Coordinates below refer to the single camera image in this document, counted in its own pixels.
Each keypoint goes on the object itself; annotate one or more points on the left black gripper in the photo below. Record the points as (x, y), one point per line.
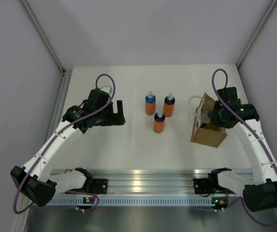
(115, 119)

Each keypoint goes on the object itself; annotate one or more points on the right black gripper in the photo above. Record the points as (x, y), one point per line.
(215, 121)

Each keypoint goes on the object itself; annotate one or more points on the clear bottle dark cap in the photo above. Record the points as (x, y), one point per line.
(204, 117)

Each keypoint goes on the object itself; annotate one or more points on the light blue top pump bottle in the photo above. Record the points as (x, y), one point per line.
(150, 103)

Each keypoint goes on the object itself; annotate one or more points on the dark blue pump bottle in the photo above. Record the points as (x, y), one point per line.
(159, 121)
(169, 103)

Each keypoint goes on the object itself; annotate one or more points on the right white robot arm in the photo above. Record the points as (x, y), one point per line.
(261, 192)

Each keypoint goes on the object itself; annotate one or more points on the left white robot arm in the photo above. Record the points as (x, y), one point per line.
(34, 178)

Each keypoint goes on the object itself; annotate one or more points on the jute canvas tote bag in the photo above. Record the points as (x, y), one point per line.
(205, 134)

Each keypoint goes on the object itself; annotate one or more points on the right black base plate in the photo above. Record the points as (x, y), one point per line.
(204, 187)

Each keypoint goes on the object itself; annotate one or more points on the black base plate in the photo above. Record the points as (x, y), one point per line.
(99, 186)
(204, 187)

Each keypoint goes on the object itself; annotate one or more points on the aluminium mounting rail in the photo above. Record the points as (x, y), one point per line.
(129, 182)

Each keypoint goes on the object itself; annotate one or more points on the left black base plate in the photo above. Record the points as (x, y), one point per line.
(99, 186)

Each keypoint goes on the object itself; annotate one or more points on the white slotted cable duct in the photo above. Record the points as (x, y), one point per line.
(131, 201)

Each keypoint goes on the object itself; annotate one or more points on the right aluminium frame post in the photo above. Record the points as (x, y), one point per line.
(272, 5)

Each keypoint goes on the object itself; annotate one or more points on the aluminium frame post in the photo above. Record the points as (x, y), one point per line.
(35, 22)
(272, 5)

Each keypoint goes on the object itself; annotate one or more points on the left aluminium frame post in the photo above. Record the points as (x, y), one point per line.
(35, 22)

